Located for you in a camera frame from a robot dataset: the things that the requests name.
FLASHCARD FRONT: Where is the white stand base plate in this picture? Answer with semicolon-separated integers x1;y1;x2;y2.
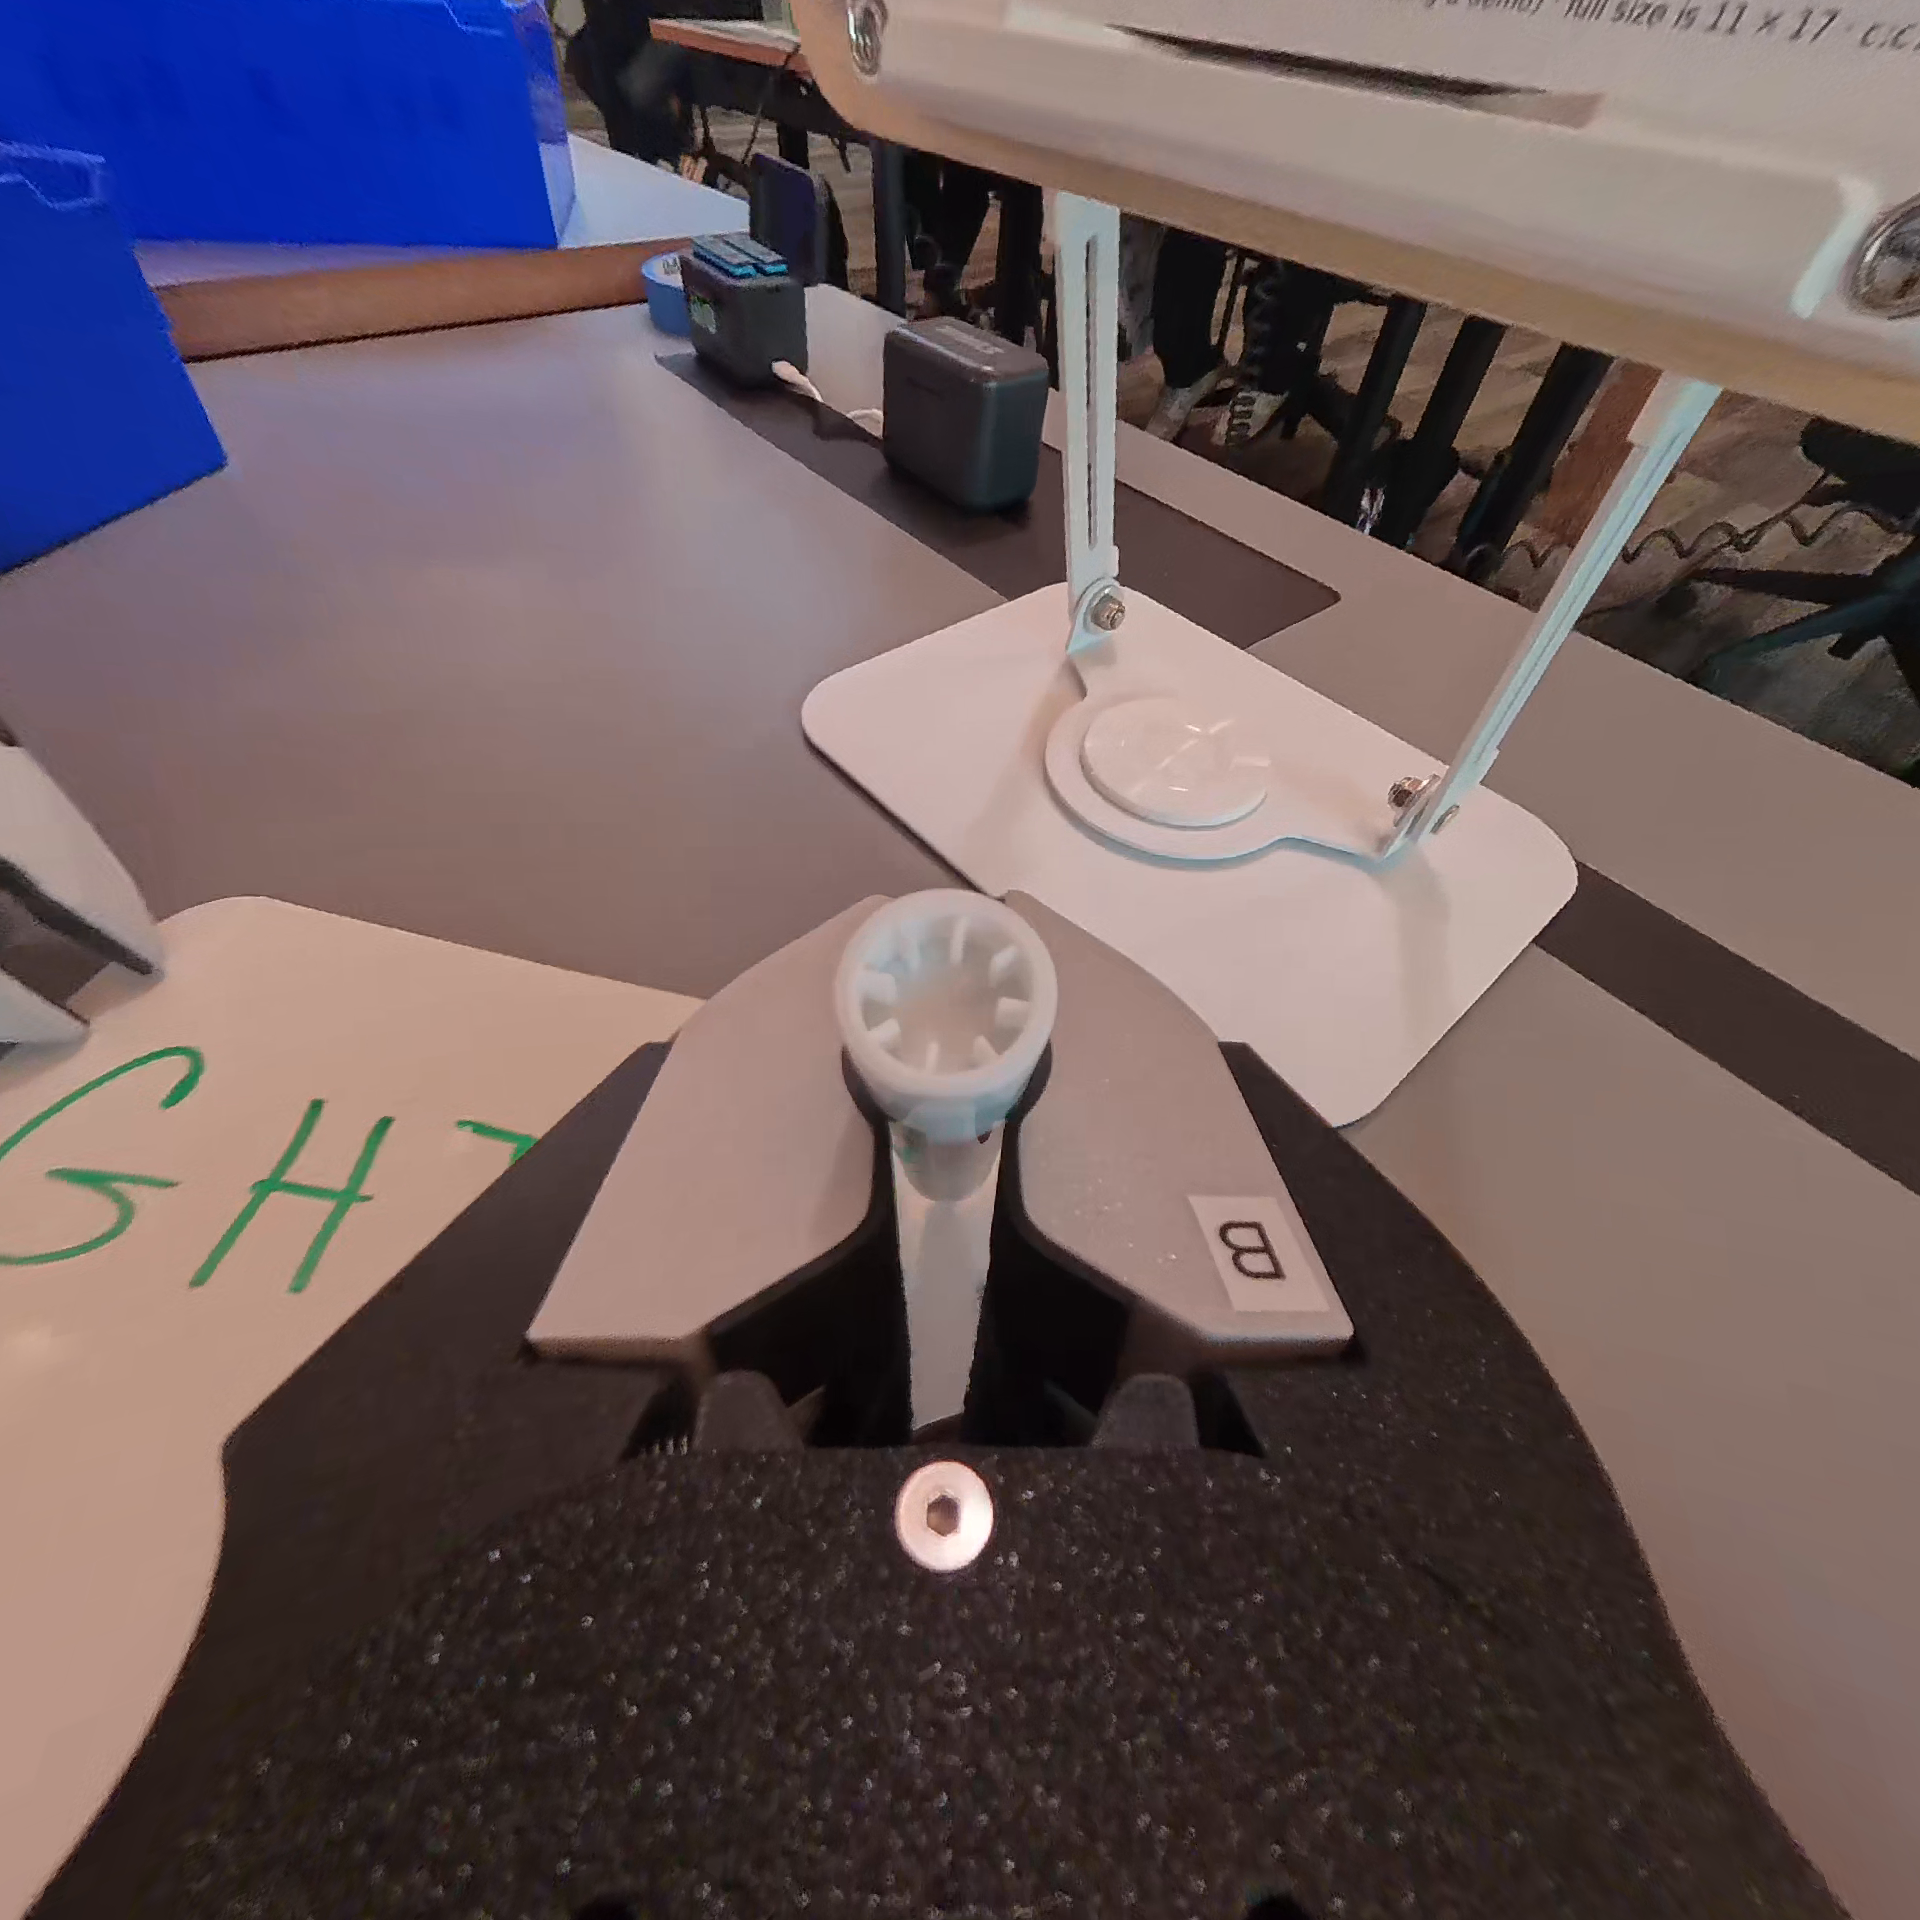
786;0;1920;1128

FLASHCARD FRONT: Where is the black table mat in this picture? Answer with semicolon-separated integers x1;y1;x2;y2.
661;345;1920;1203

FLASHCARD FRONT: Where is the black battery charger case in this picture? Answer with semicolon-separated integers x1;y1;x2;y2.
679;235;812;393

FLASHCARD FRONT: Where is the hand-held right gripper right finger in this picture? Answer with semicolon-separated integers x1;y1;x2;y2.
964;892;1361;1444

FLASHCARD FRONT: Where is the green dry-erase marker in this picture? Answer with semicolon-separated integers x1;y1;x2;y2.
832;886;1063;1208

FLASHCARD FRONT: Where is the printed instruction sheet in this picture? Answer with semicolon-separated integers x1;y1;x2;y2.
1101;0;1920;91

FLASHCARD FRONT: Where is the coiled cable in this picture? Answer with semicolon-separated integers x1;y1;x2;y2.
1457;486;1920;607

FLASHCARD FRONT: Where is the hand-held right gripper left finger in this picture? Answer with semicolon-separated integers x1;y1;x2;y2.
527;895;914;1444

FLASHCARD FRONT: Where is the white charging cable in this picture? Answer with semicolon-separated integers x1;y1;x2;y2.
772;359;889;447

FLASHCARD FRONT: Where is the white-topped wooden board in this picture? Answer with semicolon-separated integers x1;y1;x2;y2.
135;134;753;360

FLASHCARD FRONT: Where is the wooden table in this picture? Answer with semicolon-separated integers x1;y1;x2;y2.
648;11;812;73

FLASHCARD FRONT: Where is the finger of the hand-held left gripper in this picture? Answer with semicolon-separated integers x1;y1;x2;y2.
0;900;96;1052
0;743;165;980

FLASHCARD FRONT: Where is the white whiteboard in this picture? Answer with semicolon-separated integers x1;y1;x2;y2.
0;895;707;1907

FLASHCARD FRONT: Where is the dark grey case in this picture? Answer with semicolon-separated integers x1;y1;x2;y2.
883;315;1052;511

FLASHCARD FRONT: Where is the blue plastic bin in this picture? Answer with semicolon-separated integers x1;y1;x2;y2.
0;0;577;252
0;141;231;575

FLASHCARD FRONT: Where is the black office chair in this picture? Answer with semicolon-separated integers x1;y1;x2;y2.
1687;416;1920;705

